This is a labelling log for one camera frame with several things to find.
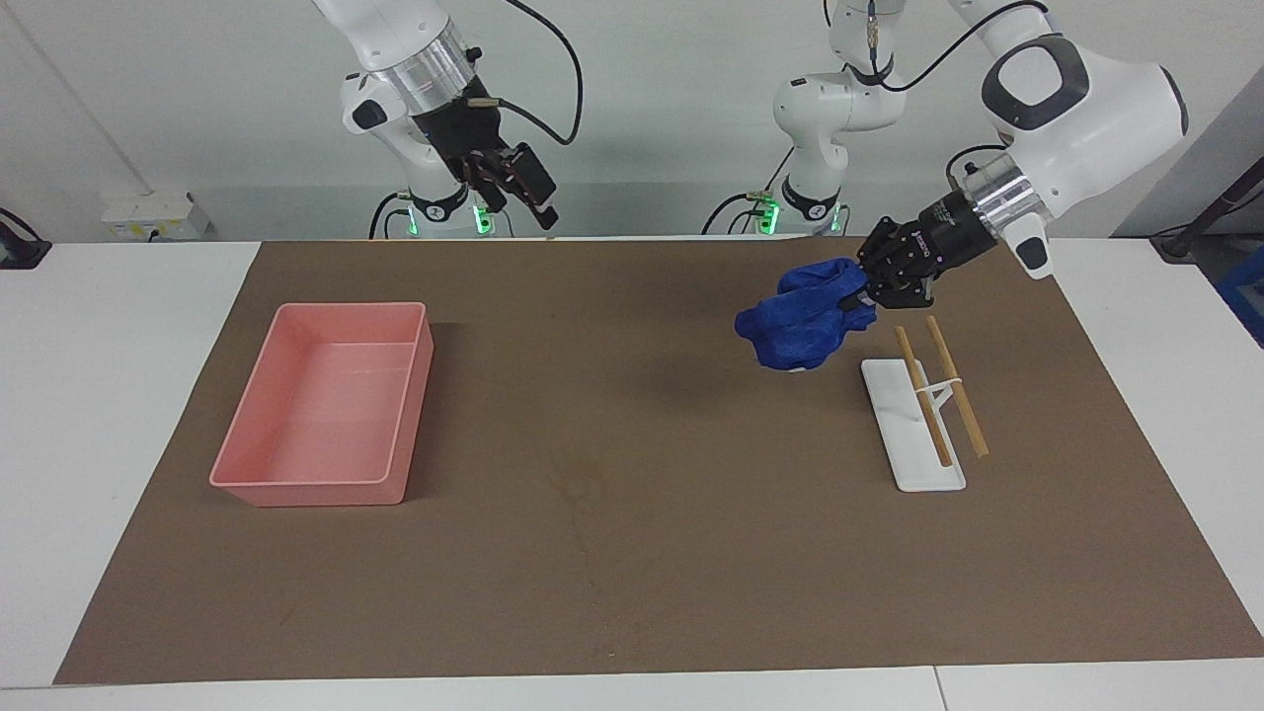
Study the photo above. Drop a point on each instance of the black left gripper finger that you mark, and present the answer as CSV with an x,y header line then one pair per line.
x,y
861,301
868,257

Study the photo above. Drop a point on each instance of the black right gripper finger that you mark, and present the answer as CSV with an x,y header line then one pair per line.
x,y
488,178
533,183

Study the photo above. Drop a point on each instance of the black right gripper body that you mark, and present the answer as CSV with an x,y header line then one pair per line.
x,y
454,133

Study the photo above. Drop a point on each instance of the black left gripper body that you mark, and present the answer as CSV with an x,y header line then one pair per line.
x,y
928,252

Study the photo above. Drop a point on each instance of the blue towel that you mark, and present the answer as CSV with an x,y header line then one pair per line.
x,y
800,321

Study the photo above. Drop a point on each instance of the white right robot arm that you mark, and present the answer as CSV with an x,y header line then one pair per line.
x,y
395,39

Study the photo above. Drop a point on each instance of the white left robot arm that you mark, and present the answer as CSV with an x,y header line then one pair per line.
x,y
1086,109

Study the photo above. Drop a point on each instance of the white towel rack base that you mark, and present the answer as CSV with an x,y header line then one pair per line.
x,y
913,464

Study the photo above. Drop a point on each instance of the wooden rod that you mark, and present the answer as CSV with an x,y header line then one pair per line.
x,y
915,373
945,356

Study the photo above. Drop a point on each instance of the black stand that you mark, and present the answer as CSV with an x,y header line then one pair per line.
x,y
1180,242

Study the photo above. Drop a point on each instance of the pink plastic bin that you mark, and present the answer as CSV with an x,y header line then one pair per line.
x,y
326,415

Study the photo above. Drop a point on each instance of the blue crate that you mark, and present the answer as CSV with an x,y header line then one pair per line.
x,y
1246,296

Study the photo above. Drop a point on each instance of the brown table mat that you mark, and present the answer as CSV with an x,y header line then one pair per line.
x,y
642,592

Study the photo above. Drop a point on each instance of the white wall socket box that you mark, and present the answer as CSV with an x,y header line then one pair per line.
x,y
148,212

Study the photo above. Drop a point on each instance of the black clamp mount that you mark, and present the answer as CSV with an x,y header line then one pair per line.
x,y
25,252

